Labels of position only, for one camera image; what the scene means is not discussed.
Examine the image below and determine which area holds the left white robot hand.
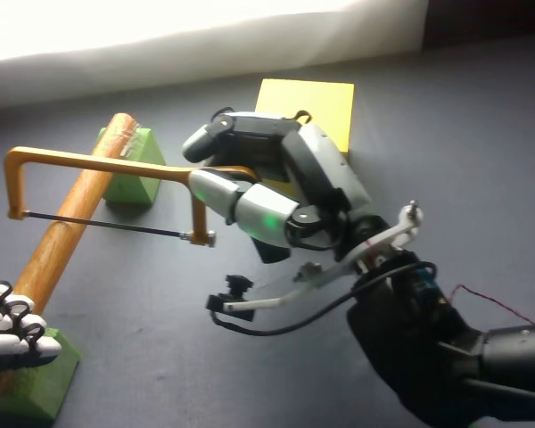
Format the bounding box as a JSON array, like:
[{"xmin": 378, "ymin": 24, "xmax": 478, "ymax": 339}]
[{"xmin": 0, "ymin": 269, "xmax": 63, "ymax": 372}]

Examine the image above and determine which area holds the round wooden dowel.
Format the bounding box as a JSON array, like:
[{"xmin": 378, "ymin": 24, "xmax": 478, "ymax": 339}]
[{"xmin": 0, "ymin": 113, "xmax": 139, "ymax": 398}]

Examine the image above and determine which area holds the yellow hacksaw with black grip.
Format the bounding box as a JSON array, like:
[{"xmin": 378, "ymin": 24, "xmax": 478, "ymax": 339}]
[{"xmin": 4, "ymin": 146, "xmax": 292, "ymax": 265}]

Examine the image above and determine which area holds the green wedge block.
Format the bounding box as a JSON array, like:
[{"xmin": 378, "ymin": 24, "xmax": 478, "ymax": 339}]
[
  {"xmin": 0, "ymin": 327, "xmax": 82, "ymax": 424},
  {"xmin": 95, "ymin": 127, "xmax": 168, "ymax": 210}
]

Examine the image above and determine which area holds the white backdrop sheet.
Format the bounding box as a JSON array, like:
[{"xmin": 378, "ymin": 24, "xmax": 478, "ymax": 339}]
[{"xmin": 0, "ymin": 0, "xmax": 429, "ymax": 111}]

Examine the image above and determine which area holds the yellow cube block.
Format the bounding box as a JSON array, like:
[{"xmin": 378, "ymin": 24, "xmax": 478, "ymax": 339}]
[{"xmin": 254, "ymin": 78, "xmax": 356, "ymax": 184}]

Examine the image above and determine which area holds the black camera cable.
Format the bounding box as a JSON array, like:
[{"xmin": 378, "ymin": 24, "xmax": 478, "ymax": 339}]
[{"xmin": 211, "ymin": 261, "xmax": 439, "ymax": 338}]

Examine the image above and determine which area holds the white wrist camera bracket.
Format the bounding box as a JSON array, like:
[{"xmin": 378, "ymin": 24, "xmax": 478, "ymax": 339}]
[{"xmin": 206, "ymin": 200, "xmax": 425, "ymax": 325}]

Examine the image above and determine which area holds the thin red wire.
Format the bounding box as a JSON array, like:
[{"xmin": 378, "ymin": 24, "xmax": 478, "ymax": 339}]
[{"xmin": 448, "ymin": 284, "xmax": 535, "ymax": 326}]

